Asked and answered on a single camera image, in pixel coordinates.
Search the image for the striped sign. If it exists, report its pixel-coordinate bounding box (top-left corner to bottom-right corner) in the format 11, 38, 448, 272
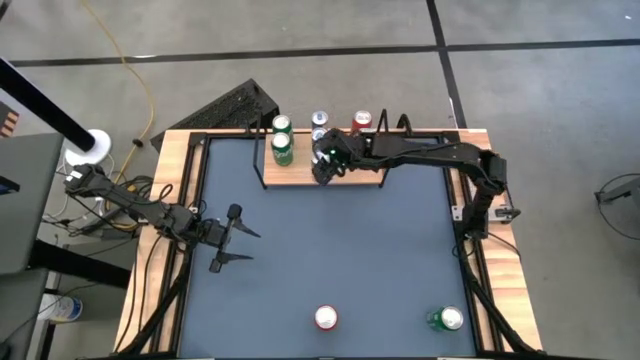
0, 101, 21, 139

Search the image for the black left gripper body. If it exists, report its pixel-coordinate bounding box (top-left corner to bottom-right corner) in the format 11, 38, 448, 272
197, 202, 242, 274

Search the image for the grey-blue table mat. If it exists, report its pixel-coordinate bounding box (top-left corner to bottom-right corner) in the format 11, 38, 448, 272
177, 135, 479, 359

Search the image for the grey cabinet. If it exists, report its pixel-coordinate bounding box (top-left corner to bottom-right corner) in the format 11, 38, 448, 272
0, 132, 66, 276

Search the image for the green Sprite can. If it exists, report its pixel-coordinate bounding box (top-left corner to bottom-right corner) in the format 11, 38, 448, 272
426, 304, 465, 333
270, 131, 295, 167
271, 113, 295, 136

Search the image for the yellow cable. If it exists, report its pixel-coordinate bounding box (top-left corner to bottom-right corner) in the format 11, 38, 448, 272
82, 0, 156, 201

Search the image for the red Fanta strawberry can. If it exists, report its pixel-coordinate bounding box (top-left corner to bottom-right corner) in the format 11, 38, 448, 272
313, 303, 340, 332
351, 109, 374, 132

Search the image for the black perforated box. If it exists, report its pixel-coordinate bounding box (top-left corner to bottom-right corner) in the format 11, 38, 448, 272
149, 78, 281, 153

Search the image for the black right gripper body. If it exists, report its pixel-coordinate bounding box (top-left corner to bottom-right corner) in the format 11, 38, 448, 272
327, 128, 370, 170

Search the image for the black pole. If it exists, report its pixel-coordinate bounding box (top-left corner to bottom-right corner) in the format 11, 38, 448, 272
0, 57, 97, 154

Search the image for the white plastic bottle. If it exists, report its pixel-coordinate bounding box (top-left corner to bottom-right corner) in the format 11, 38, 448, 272
37, 293, 84, 324

